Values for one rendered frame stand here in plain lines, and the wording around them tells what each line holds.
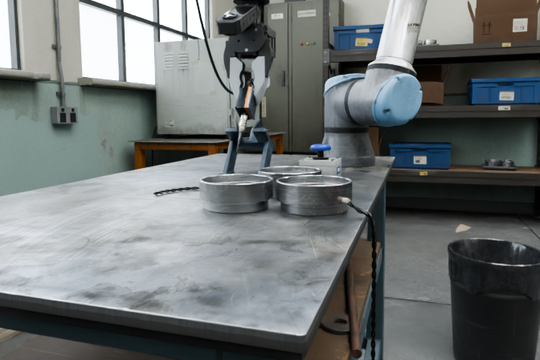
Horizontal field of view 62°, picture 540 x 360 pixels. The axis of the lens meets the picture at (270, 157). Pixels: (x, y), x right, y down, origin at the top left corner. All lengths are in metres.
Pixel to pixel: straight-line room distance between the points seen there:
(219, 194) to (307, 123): 3.94
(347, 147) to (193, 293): 0.85
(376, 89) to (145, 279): 0.78
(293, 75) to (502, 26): 1.87
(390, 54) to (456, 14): 3.67
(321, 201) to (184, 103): 2.54
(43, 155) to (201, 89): 1.05
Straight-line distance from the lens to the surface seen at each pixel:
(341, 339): 0.84
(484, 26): 4.23
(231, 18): 0.82
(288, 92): 4.58
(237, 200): 0.60
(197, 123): 3.03
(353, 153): 1.15
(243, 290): 0.35
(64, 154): 2.67
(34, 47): 2.59
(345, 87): 1.15
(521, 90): 4.23
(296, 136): 4.55
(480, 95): 4.18
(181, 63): 3.10
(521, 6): 4.27
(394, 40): 1.11
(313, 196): 0.58
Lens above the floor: 0.93
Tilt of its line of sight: 5 degrees down
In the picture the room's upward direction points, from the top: 1 degrees counter-clockwise
